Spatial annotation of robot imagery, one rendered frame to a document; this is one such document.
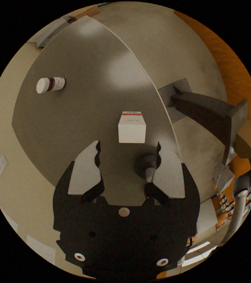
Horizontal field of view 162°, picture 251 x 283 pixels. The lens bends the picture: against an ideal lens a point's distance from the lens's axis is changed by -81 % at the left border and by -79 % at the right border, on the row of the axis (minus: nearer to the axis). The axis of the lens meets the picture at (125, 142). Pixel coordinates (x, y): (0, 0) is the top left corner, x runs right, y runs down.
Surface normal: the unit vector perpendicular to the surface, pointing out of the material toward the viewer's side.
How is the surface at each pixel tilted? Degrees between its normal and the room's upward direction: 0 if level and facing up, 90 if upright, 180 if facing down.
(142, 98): 0
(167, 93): 0
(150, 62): 0
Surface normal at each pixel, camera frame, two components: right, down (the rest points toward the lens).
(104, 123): -0.05, 0.51
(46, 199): 0.86, -0.41
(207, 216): -0.50, -0.76
